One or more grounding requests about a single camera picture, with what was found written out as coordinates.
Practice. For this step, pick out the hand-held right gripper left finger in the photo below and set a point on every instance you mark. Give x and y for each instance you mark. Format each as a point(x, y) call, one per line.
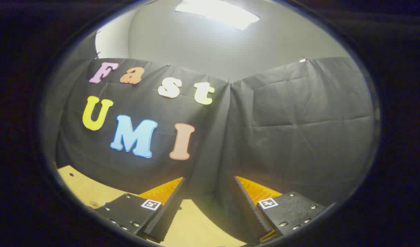
point(168, 212)

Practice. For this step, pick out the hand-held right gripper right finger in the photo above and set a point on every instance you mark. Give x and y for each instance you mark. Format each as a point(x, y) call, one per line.
point(251, 209)

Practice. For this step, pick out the wooden desktop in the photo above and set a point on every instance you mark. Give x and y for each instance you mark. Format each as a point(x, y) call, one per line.
point(196, 226)

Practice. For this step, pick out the black backdrop cloth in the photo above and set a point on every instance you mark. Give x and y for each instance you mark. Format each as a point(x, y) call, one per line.
point(282, 137)

